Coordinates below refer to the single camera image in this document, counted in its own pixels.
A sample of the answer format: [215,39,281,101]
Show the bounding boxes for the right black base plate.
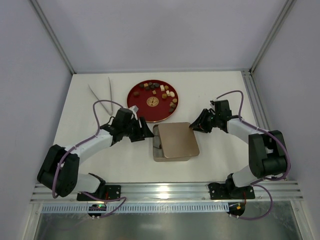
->
[208,182,256,200]

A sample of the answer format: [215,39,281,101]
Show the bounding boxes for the frame post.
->
[249,0,297,74]
[28,0,76,75]

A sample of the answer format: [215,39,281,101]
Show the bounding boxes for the left frame post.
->
[28,0,76,75]

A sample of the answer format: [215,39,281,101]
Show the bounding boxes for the gold square tin box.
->
[152,124,191,162]

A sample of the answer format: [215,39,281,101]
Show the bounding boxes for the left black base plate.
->
[76,183,122,202]

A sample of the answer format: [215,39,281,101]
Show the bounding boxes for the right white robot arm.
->
[189,100,289,200]

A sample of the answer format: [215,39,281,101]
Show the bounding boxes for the aluminium rail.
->
[30,180,304,203]

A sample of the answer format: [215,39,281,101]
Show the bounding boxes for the slotted cable duct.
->
[40,202,229,214]

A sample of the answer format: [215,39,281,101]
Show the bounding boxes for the right frame post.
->
[249,0,297,74]

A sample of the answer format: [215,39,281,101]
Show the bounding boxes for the gold square tin lid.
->
[154,122,200,161]

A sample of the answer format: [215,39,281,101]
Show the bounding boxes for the red round tray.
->
[126,79,179,123]

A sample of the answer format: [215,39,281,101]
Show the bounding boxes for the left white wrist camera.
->
[129,105,139,119]

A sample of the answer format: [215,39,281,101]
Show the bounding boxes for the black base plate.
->
[76,183,122,202]
[208,182,256,200]

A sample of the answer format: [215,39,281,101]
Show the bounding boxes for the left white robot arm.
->
[37,107,154,198]

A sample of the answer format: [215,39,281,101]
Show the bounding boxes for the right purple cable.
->
[212,90,292,220]

